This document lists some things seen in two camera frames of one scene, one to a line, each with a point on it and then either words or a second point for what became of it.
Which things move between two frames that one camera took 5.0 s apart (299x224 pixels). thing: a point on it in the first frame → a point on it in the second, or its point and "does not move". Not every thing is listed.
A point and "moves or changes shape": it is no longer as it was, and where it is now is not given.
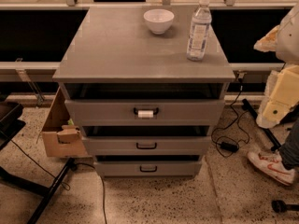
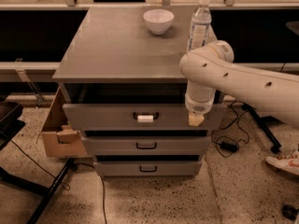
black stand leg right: [274, 143] does not move
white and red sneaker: [274, 167] → [290, 163]
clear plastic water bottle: [199, 30] does not move
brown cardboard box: [60, 138] does not move
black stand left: [9, 124] does not move
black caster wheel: [280, 206] → [290, 212]
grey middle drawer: [146, 146] does not move
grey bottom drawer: [149, 168] does not move
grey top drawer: [144, 112] moves or changes shape
